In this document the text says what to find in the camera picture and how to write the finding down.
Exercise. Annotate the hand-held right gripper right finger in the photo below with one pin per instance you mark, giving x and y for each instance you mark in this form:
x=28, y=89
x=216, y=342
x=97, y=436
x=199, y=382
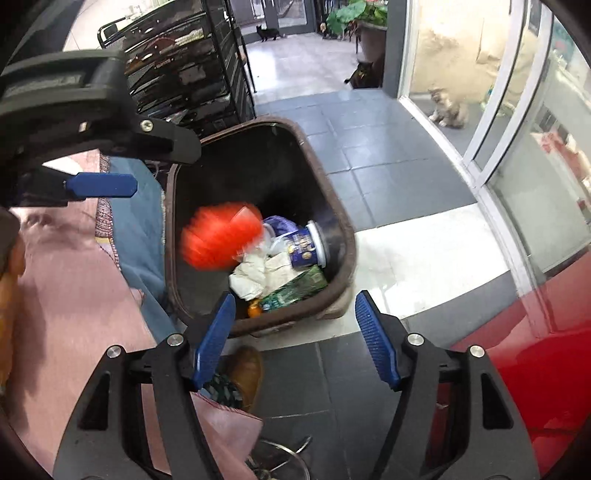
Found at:
x=376, y=341

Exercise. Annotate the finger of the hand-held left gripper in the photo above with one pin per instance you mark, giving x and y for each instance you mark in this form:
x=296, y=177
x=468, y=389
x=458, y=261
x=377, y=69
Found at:
x=161, y=138
x=101, y=185

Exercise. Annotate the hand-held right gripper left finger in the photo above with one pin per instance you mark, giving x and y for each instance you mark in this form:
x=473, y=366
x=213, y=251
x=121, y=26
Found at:
x=214, y=341

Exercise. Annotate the orange peel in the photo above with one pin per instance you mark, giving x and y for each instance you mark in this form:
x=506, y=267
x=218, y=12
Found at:
x=255, y=310

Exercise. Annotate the white paper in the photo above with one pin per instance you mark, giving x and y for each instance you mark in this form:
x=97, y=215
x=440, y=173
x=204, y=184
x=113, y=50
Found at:
x=251, y=277

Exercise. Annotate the green milk carton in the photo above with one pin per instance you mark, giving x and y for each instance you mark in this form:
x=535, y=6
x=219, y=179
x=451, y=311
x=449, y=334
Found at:
x=295, y=288

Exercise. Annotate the red bag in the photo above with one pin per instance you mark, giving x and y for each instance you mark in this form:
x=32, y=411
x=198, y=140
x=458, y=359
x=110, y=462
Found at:
x=217, y=235

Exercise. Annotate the purple yogurt cup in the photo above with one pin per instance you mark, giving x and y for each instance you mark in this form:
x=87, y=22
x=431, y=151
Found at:
x=307, y=247

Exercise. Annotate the dark brown trash bin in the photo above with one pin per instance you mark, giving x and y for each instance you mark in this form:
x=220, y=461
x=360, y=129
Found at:
x=277, y=175

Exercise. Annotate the person's left forearm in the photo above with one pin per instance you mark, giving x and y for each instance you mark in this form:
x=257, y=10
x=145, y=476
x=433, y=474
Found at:
x=9, y=314

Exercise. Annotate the brown shoe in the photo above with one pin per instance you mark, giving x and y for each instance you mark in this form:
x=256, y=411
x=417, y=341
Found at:
x=247, y=374

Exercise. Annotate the pink polka dot tablecloth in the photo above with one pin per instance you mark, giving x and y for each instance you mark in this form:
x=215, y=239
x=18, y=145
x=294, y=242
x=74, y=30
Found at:
x=69, y=286

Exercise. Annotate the blue and white plastic wrapper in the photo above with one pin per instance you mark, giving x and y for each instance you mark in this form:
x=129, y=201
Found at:
x=277, y=228

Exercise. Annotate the chrome stool base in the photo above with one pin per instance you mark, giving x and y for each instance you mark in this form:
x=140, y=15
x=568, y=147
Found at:
x=277, y=457

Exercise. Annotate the black cat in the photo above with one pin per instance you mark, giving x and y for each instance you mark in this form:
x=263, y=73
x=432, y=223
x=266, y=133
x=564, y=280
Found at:
x=268, y=33

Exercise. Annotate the red glossy object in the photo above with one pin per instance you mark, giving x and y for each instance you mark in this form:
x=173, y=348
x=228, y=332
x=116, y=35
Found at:
x=531, y=369

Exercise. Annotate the dark cat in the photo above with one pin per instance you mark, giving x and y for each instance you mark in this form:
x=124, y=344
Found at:
x=360, y=76

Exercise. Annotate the brown plant pot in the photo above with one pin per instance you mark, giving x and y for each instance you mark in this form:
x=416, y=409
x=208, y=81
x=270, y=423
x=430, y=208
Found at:
x=371, y=46

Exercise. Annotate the green leafy plant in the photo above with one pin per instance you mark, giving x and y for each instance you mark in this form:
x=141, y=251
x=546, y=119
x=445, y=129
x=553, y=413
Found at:
x=355, y=14

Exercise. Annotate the grey fluffy cat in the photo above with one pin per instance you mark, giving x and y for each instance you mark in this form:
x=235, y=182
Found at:
x=448, y=108

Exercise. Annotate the glass sliding door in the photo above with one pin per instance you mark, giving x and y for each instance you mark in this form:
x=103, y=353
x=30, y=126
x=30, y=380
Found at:
x=503, y=115

